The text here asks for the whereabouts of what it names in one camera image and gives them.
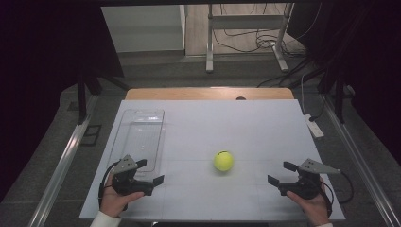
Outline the grey metal desk frame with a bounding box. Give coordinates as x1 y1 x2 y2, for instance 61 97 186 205
205 3 294 74

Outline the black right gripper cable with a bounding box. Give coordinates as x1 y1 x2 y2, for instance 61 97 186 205
321 171 355 205

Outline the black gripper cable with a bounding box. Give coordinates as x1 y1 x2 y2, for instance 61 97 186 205
321 171 355 205
97 160 122 209

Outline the person's right hand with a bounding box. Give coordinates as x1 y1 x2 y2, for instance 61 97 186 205
286 178 332 226

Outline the white cabinet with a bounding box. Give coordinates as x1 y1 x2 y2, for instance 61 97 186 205
101 4 186 54

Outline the yellow tennis ball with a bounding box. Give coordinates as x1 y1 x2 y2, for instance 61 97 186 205
213 149 235 172

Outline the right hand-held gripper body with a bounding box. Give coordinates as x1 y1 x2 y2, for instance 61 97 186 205
277 158 342 201

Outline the clear plastic tray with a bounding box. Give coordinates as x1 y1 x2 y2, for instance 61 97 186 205
107 108 166 183

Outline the white power strip cable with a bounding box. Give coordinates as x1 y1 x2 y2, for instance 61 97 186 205
300 74 308 116

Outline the person's left hand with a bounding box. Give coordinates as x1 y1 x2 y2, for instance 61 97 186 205
99 173 146 218

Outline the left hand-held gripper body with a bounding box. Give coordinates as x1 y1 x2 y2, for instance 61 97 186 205
111 154 155 197

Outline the black plug with cable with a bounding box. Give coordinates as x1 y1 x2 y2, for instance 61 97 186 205
308 100 326 123

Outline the black stand leg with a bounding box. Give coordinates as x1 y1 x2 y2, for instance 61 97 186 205
334 79 346 124
77 74 88 126

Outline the black floor plate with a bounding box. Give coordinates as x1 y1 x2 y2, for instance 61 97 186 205
79 124 102 147

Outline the tangle of black floor cables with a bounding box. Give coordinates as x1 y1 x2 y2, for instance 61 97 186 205
212 3 316 60

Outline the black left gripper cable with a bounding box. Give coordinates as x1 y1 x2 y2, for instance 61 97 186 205
97 160 122 209

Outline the white power strip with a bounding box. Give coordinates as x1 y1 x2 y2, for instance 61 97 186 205
304 113 325 139

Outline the black curtain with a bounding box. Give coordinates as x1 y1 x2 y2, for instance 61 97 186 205
287 0 401 165
0 0 125 202

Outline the wooden table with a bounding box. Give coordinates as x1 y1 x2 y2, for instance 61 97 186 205
125 87 295 101

